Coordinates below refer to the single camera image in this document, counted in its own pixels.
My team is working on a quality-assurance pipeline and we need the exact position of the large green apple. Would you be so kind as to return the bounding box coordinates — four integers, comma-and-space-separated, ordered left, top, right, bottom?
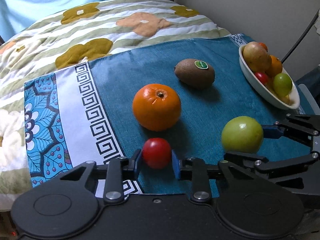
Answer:
221, 116, 264, 154

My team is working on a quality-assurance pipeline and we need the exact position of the small red tomato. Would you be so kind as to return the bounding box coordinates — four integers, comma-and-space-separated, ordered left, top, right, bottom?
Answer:
142, 138, 171, 170

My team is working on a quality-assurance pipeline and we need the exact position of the small green apple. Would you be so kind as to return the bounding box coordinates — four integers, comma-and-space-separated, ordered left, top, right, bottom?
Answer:
273, 73, 292, 97

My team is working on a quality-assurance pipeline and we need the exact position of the large orange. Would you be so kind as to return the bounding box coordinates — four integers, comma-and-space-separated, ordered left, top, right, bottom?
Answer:
132, 83, 181, 132

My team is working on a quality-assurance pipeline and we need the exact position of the wrinkled yellow-red apple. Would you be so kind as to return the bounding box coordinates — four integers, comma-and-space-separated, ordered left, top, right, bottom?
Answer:
242, 42, 272, 72

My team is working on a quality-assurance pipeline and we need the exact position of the small mandarin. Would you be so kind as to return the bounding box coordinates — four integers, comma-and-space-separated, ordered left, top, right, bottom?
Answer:
259, 42, 268, 52

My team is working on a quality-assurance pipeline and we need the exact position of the brown kiwi with sticker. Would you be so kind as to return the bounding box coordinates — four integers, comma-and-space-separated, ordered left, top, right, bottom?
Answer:
174, 59, 215, 87

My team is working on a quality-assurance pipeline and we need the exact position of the cream yellow bowl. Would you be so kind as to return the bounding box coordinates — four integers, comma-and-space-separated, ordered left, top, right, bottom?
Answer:
239, 44, 300, 110

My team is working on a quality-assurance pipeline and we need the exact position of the blue patterned cloth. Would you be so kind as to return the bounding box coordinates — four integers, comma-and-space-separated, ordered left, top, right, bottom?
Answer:
24, 32, 316, 196

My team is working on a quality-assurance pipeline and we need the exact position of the floral quilt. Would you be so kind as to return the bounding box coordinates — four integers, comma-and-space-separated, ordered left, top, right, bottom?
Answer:
1, 0, 228, 210

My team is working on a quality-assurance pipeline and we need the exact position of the black cable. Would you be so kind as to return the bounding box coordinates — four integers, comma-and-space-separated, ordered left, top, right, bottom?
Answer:
280, 12, 320, 63

